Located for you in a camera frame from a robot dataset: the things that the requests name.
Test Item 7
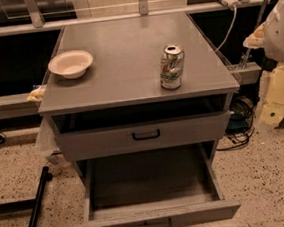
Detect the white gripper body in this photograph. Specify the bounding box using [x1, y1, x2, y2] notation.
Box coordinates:
[257, 62, 284, 129]

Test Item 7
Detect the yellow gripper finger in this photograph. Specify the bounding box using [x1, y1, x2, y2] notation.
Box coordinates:
[243, 23, 265, 49]

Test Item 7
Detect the green 7up soda can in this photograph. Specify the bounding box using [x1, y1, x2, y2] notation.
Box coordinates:
[160, 43, 185, 90]

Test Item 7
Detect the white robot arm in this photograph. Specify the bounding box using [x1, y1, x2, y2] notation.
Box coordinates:
[243, 0, 284, 130]

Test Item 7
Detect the grey upper drawer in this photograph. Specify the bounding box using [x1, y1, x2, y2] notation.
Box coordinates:
[55, 111, 231, 162]

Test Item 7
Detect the grey drawer cabinet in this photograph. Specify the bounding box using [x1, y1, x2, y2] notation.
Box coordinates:
[29, 6, 248, 183]

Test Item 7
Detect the grey open lower drawer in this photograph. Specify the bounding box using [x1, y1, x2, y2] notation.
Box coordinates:
[74, 146, 240, 227]

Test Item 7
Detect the white paper bowl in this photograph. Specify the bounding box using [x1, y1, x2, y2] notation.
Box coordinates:
[48, 50, 94, 79]

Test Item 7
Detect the clear plastic bag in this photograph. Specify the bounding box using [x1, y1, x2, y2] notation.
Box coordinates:
[34, 118, 61, 165]

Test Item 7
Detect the black floor stand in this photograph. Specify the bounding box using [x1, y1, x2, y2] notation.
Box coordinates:
[0, 166, 53, 227]

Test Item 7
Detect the metal frame rail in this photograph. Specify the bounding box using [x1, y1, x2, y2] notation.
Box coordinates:
[227, 62, 261, 86]

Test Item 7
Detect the white power cable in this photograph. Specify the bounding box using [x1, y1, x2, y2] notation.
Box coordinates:
[209, 5, 242, 54]

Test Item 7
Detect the black cable bundle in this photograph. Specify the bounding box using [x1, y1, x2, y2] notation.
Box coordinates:
[211, 95, 260, 152]

